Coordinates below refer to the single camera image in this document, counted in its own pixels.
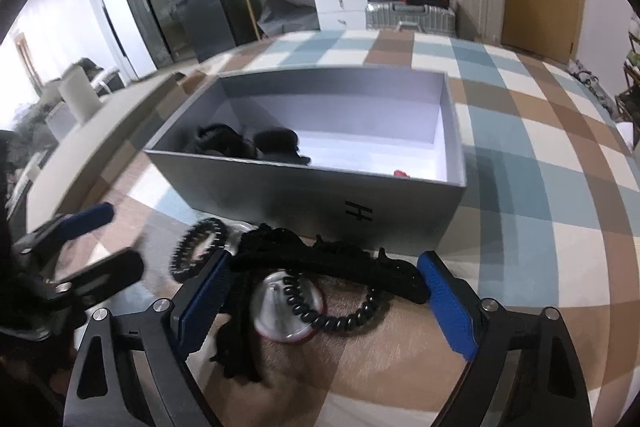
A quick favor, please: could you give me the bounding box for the black hair claw clip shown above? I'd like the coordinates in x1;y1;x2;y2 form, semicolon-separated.
230;224;431;305

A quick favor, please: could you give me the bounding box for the silver ribbed suitcase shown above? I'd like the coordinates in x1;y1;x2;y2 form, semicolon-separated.
365;1;458;38

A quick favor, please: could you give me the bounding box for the black scrunchie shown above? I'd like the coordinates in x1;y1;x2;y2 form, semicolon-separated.
196;123;259;159
252;127;312;166

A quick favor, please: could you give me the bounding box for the dark cloth under desk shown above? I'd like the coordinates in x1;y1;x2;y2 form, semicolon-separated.
257;0;321;40

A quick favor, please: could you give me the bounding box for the white cylindrical bin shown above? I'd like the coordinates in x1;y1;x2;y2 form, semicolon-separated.
58;63;104;126

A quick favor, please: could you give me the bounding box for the shoe rack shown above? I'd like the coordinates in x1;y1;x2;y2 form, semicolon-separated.
619;13;640;120

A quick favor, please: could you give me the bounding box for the pile of shoes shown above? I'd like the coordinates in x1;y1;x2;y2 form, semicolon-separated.
566;58;617;118

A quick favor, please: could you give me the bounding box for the grey bench ledge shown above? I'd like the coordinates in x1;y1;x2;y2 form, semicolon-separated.
25;69;221;233

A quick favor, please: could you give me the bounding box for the checkered blanket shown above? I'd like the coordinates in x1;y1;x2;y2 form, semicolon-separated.
75;29;640;427

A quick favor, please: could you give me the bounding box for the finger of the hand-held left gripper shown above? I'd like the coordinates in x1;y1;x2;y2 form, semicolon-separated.
30;248;146;304
11;202;116;259

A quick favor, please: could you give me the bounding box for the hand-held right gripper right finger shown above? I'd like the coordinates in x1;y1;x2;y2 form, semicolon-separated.
416;249;598;427

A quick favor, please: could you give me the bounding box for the black fabric hair band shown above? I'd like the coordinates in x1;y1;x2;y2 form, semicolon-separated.
209;269;264;384

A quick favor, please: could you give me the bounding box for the grey cardboard box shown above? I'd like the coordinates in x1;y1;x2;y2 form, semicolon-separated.
142;68;468;258

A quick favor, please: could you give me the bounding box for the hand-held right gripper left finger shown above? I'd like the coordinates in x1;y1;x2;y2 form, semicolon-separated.
62;248;236;427

